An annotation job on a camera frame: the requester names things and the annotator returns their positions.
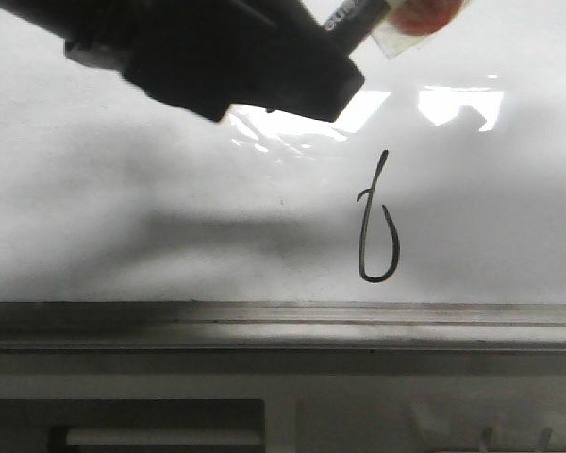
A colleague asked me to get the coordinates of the black white whiteboard marker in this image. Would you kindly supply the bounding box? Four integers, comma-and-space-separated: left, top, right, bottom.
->
322, 0, 392, 54

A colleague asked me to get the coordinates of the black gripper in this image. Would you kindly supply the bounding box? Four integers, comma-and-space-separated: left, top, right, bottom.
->
0, 1, 364, 122

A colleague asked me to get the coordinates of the red magnet under clear tape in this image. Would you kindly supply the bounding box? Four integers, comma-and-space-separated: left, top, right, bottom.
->
370, 0, 471, 59

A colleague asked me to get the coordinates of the white whiteboard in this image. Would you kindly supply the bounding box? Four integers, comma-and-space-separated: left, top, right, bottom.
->
0, 1, 566, 350

